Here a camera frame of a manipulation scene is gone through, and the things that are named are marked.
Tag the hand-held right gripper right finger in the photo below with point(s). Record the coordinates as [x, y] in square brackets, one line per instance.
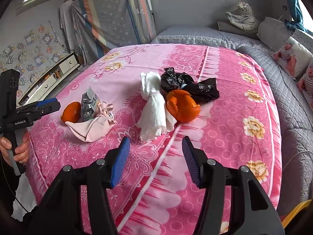
[192, 161]

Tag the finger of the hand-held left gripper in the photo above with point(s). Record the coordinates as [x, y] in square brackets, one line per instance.
[50, 109]
[46, 102]

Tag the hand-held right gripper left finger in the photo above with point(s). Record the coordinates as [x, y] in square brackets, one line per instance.
[121, 161]

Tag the orange tangerine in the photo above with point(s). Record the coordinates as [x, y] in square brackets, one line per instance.
[71, 112]

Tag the silver foil wrapper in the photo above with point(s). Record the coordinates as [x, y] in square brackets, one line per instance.
[88, 104]

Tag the pink cloth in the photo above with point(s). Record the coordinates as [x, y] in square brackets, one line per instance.
[90, 127]

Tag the orange plastic bag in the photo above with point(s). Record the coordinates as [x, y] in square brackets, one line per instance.
[182, 107]

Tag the knotted white tissue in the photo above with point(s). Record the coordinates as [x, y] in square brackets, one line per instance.
[154, 112]

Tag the small black plastic bag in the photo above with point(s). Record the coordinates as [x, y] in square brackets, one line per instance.
[185, 84]

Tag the yellow rimmed trash bin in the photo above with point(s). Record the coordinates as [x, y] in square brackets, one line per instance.
[297, 211]

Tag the person's left forearm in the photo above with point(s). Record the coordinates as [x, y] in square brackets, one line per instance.
[6, 188]

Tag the person's left hand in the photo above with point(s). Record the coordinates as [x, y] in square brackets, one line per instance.
[23, 149]

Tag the pink floral tablecloth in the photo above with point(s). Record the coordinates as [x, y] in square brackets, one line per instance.
[220, 132]

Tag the white tv cabinet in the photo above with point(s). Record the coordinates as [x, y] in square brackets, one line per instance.
[66, 64]

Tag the white hanging garment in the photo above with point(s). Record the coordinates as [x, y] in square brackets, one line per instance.
[66, 24]

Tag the grey quilted sofa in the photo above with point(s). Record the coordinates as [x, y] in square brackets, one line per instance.
[288, 117]

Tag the striped grey bed sheet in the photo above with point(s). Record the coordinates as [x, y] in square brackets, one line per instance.
[115, 17]

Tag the grey cushion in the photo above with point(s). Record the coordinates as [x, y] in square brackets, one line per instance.
[225, 27]

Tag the baby print pillow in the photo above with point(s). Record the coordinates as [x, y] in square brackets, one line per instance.
[291, 55]
[308, 80]

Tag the white tiger plush toy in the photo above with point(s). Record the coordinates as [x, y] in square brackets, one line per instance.
[242, 16]

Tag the blue curtain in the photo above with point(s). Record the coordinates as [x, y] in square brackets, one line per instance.
[294, 5]

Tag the cartoon wall poster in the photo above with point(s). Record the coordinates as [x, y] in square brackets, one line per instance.
[31, 46]

